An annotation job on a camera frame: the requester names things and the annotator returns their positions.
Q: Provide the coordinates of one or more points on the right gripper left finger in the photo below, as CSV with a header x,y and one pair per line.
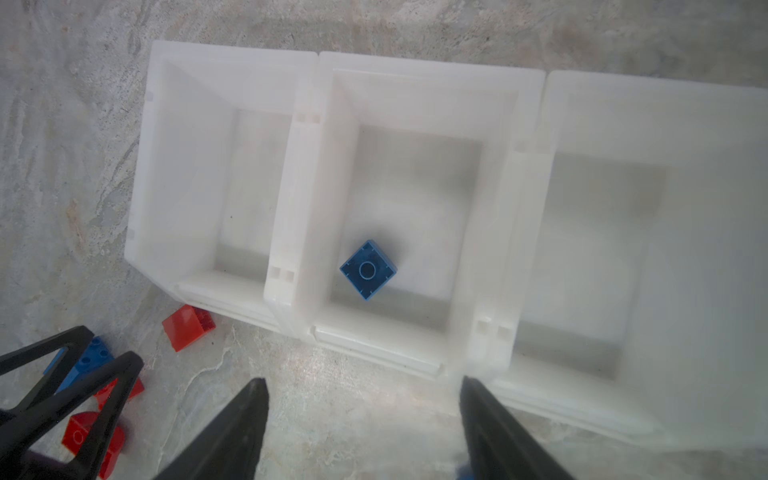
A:
x,y
229,447

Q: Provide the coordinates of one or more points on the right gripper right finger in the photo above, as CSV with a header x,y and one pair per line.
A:
x,y
499,447

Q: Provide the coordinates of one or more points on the blue lego brick tall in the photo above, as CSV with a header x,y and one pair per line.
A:
x,y
96,355

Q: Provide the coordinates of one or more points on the red sloped lego brick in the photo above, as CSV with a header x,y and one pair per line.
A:
x,y
187,325

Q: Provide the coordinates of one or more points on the blue square lego brick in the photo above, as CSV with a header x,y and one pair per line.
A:
x,y
368,269

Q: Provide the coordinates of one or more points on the left white bin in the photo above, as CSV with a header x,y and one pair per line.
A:
x,y
214,135

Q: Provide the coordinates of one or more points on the white bin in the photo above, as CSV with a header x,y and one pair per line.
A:
x,y
433,162
645,314
214,135

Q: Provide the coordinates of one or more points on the right white bin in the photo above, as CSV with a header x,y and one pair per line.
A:
x,y
645,314

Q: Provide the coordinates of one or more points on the middle white bin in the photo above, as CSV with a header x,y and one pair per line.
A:
x,y
433,162

